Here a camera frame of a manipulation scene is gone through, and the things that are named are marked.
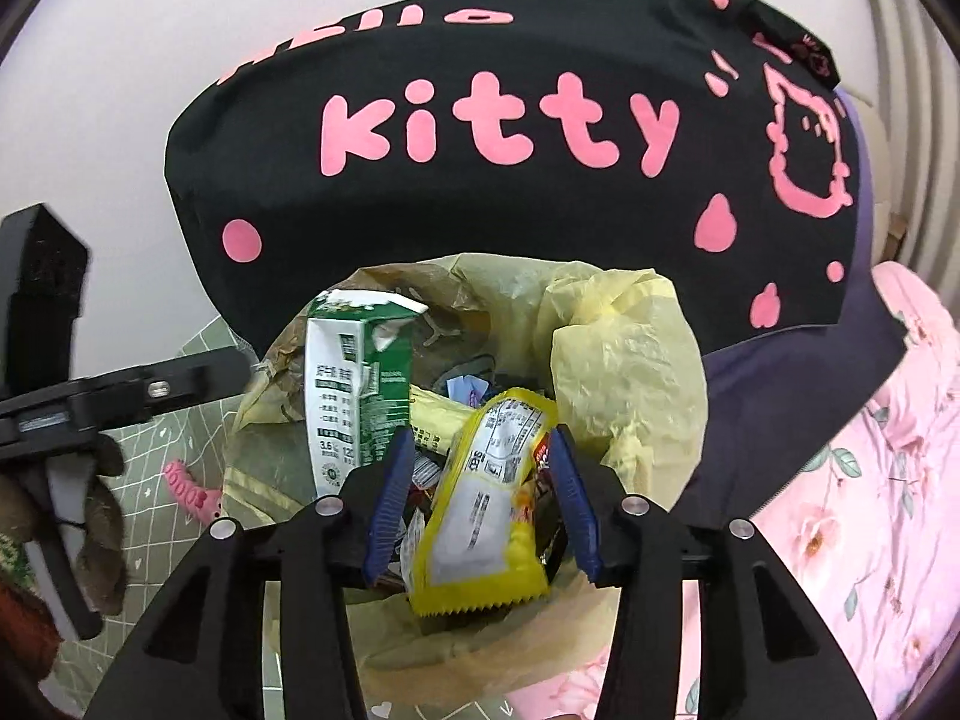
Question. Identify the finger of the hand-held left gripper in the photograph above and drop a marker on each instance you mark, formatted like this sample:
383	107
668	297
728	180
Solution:
202	367
191	395

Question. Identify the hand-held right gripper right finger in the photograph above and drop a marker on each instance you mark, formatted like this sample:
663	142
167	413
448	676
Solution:
579	499

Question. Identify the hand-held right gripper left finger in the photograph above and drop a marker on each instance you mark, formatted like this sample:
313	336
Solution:
390	510

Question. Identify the yellow snack packet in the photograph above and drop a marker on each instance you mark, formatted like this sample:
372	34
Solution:
480	510

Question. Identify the green and white milk carton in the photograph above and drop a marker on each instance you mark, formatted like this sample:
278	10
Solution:
352	390

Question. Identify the bin with yellow liner bag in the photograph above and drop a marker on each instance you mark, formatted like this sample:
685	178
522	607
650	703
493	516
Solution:
622	367

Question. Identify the person's left hand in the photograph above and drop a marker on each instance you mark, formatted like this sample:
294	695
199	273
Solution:
105	540

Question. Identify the green checked tablecloth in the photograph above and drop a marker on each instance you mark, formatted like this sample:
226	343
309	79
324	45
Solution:
150	450

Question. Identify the pink caterpillar toy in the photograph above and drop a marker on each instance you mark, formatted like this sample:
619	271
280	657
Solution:
191	491

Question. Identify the blue snack wrapper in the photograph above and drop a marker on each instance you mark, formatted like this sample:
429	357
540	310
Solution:
466	388

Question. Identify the dark purple pillow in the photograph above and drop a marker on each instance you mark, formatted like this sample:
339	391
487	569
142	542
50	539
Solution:
780	405

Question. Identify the black pillow with pink print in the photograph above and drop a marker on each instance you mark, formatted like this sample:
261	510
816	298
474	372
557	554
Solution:
487	240

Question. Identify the pink floral blanket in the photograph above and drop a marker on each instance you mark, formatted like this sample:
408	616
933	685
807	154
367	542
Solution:
862	510

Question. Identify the beige bed headboard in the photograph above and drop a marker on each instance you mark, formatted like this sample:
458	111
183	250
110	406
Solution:
896	236

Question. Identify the beige ribbed curtain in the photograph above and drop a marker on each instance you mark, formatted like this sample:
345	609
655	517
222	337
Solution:
926	90

